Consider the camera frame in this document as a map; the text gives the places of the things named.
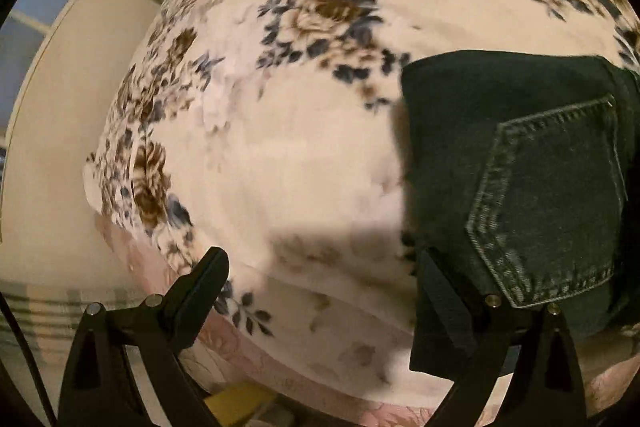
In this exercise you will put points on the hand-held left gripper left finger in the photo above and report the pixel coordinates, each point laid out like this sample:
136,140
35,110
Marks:
197,302

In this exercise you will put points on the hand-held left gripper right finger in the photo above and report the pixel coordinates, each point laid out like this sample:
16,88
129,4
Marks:
500,332

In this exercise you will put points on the dark blue jeans pants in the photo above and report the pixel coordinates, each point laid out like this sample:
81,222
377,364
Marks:
540,167

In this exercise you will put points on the pink quilted mattress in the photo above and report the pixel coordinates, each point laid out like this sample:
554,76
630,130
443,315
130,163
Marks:
260,367

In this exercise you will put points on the yellow object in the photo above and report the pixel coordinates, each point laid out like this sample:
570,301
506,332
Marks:
240,404

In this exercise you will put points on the striped cloth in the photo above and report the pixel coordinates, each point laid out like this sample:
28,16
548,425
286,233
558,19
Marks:
50,307

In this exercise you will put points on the floral printed blanket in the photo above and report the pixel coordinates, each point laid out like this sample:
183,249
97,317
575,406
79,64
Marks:
300,132

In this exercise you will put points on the window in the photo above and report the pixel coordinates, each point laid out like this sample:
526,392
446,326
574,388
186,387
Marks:
35,17

